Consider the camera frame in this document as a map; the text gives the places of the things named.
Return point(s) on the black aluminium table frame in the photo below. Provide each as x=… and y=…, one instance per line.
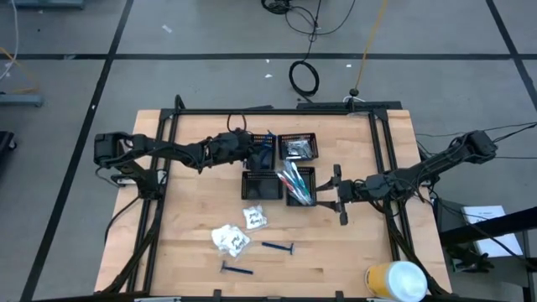
x=272, y=112

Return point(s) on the green and white toothbrush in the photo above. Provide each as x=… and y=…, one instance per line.
x=302, y=182

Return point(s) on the silver nail clipper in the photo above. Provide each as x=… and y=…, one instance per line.
x=298, y=156
x=305, y=151
x=293, y=147

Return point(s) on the black floor object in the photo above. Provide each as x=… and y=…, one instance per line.
x=5, y=142

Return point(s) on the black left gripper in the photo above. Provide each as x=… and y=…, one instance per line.
x=230, y=147

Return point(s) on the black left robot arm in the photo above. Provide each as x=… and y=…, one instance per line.
x=168, y=149

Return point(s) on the black plastic mesh basket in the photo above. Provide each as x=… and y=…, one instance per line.
x=258, y=136
x=262, y=189
x=282, y=147
x=309, y=174

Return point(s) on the grey metal bar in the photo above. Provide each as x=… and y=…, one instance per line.
x=21, y=100

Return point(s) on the white box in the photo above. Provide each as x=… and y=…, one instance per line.
x=482, y=213

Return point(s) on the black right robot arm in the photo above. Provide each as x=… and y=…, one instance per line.
x=440, y=165

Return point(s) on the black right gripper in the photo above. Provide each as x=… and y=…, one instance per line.
x=347, y=191

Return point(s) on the black side stand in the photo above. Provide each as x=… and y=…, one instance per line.
x=503, y=226

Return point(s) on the blue and white toothbrush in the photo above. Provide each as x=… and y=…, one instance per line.
x=295, y=189
x=308, y=199
x=291, y=176

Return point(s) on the black round floor puck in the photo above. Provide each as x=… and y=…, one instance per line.
x=354, y=92

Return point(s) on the yellow canister with white lid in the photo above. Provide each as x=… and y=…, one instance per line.
x=396, y=281

